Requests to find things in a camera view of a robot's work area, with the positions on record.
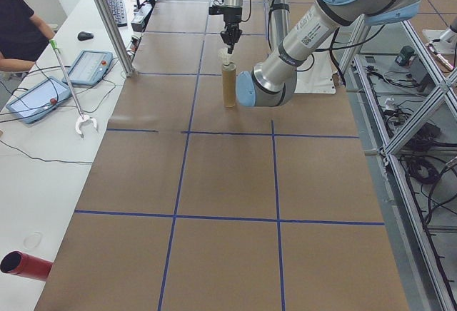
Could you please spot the white column with base plate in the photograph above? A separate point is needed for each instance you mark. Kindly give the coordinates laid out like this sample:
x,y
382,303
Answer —
x,y
317,82

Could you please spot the grey background robot arm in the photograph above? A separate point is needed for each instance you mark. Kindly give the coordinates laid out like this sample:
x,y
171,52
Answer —
x,y
439,40

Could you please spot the black keyboard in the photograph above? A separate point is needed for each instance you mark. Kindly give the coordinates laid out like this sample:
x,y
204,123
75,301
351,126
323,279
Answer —
x,y
117,11

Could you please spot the black orange usb hub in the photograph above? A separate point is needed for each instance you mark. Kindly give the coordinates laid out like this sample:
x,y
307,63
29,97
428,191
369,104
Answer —
x,y
135,41

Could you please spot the person in black shirt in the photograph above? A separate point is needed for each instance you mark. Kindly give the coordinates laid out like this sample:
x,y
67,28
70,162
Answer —
x,y
16,25

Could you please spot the blue grey teach pendant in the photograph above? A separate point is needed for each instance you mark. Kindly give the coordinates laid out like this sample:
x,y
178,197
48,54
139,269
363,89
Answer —
x,y
35,102
87,68

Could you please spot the white feather shuttlecock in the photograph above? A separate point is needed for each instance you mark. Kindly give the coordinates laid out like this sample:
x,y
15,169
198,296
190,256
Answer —
x,y
224,56

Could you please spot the reacher grabber stick white claw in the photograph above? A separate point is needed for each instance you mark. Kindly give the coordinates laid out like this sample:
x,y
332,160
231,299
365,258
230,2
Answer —
x,y
68,79

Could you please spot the red cylinder tube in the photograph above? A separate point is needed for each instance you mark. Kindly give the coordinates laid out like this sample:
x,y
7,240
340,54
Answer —
x,y
32,266

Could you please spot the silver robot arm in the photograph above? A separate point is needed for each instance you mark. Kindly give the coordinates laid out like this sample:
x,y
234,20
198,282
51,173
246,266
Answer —
x,y
321,22

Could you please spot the aluminium profile post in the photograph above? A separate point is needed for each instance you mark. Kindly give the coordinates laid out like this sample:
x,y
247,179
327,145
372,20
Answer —
x,y
107,15

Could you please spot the bare person forearm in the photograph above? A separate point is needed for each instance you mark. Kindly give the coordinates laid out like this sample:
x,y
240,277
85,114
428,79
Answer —
x,y
14,65

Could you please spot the black computer box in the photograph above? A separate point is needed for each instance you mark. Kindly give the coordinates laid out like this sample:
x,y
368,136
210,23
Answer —
x,y
141,20

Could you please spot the white side table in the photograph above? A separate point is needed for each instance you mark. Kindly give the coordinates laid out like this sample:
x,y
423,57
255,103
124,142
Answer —
x,y
35,189

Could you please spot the black computer mouse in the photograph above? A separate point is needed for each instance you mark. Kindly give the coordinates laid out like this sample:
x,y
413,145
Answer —
x,y
85,35

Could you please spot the dark green box device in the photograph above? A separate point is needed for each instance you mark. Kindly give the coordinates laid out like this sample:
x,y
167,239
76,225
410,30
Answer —
x,y
407,56

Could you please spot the brown cardboard tube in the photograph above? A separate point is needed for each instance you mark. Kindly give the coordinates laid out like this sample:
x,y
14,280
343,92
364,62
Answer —
x,y
229,86

